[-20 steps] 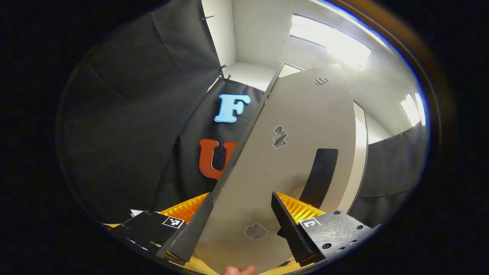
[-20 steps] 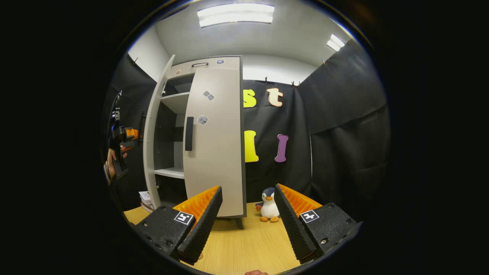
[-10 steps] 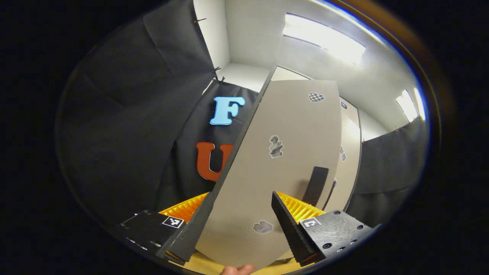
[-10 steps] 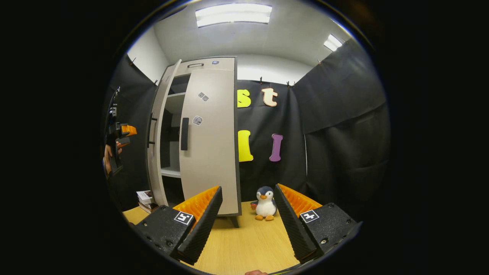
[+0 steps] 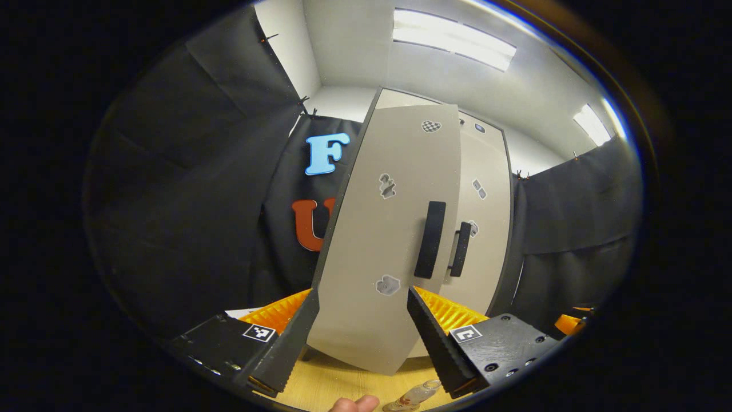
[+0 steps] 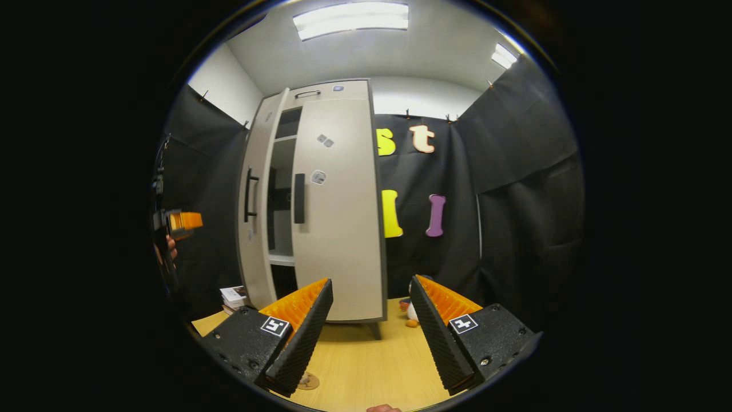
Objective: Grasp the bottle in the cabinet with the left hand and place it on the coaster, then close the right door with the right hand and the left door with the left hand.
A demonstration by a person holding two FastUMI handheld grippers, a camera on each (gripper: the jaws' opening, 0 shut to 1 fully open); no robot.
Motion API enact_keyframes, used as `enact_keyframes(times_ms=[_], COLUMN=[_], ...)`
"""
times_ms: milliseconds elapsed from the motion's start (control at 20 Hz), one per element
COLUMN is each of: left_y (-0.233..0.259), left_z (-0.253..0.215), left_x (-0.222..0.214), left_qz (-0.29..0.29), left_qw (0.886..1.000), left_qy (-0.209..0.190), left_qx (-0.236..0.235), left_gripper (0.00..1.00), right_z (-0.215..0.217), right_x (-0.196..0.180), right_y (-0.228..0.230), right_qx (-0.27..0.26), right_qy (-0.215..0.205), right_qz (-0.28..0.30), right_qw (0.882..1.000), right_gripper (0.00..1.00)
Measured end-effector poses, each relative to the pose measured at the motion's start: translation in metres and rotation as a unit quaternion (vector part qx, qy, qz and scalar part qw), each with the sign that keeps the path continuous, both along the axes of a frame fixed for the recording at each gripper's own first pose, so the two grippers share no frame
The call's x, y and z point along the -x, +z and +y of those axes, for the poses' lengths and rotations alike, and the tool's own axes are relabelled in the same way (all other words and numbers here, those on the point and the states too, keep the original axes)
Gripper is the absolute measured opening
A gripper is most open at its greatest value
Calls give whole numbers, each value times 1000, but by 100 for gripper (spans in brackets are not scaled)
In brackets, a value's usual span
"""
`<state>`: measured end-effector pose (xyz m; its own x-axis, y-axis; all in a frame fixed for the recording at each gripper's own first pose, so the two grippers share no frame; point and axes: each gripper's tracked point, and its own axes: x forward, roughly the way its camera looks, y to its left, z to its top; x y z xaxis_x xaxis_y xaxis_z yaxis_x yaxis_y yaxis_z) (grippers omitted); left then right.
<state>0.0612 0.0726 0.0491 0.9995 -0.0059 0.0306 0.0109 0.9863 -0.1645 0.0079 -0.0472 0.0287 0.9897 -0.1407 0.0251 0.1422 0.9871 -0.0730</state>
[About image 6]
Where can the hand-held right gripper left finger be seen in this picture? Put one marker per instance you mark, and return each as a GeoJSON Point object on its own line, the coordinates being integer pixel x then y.
{"type": "Point", "coordinates": [306, 337]}

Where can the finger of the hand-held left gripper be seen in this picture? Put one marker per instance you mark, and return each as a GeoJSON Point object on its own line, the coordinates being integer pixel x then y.
{"type": "Point", "coordinates": [187, 221]}

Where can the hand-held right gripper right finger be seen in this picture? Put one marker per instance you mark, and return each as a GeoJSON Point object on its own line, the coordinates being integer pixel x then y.
{"type": "Point", "coordinates": [437, 337]}

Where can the round wooden coaster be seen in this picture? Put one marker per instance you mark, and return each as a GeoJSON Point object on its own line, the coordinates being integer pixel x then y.
{"type": "Point", "coordinates": [310, 382]}

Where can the white cabinet shelf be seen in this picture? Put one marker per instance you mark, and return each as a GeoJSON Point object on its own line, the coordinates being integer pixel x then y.
{"type": "Point", "coordinates": [281, 260]}
{"type": "Point", "coordinates": [286, 138]}

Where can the grey cabinet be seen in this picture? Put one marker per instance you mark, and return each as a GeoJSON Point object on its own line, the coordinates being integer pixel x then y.
{"type": "Point", "coordinates": [280, 229]}

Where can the blue white plush toy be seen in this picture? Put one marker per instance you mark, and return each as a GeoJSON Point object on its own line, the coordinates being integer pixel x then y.
{"type": "Point", "coordinates": [412, 312]}

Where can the stack of white books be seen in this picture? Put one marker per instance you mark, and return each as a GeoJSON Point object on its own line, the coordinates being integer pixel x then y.
{"type": "Point", "coordinates": [234, 296]}

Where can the black backdrop cloth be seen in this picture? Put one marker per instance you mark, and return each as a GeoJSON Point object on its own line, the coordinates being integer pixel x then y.
{"type": "Point", "coordinates": [514, 217]}

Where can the wide ceiling light panel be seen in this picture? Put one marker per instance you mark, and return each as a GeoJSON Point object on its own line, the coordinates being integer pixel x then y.
{"type": "Point", "coordinates": [351, 20]}

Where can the small ceiling light panel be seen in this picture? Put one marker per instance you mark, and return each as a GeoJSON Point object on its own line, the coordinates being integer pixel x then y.
{"type": "Point", "coordinates": [505, 56]}

